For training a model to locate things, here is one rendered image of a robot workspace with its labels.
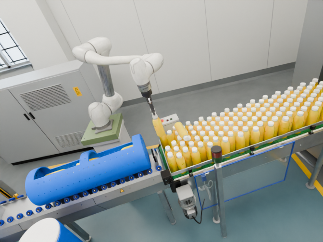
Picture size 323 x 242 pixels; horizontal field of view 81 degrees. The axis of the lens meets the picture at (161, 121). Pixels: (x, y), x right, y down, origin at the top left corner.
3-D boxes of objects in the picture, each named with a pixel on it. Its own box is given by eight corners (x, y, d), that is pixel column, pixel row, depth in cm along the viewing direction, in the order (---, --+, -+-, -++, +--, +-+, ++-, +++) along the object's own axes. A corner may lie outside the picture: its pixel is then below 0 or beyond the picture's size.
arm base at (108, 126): (93, 125, 203) (92, 120, 200) (113, 119, 203) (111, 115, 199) (91, 135, 189) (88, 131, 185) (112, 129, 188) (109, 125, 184)
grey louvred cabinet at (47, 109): (26, 147, 399) (-32, 88, 313) (122, 127, 374) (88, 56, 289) (10, 168, 355) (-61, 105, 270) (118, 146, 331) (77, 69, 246)
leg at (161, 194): (170, 220, 210) (155, 189, 173) (175, 218, 210) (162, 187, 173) (171, 225, 205) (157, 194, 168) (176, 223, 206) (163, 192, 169)
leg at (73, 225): (86, 237, 217) (55, 211, 180) (91, 235, 218) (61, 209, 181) (86, 242, 213) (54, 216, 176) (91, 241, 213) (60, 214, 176)
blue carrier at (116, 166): (54, 184, 165) (34, 162, 150) (148, 152, 169) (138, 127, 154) (43, 213, 141) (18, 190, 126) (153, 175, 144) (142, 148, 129)
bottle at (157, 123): (160, 130, 157) (154, 113, 146) (167, 132, 152) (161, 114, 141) (155, 136, 153) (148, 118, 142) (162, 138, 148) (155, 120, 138)
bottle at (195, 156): (193, 170, 147) (190, 154, 136) (192, 163, 153) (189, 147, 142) (203, 168, 147) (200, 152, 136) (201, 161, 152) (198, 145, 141)
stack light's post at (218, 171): (221, 234, 188) (213, 164, 123) (225, 232, 188) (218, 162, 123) (223, 238, 185) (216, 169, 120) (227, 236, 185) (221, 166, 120)
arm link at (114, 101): (101, 111, 202) (116, 100, 214) (112, 117, 195) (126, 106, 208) (80, 39, 146) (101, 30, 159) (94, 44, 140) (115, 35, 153)
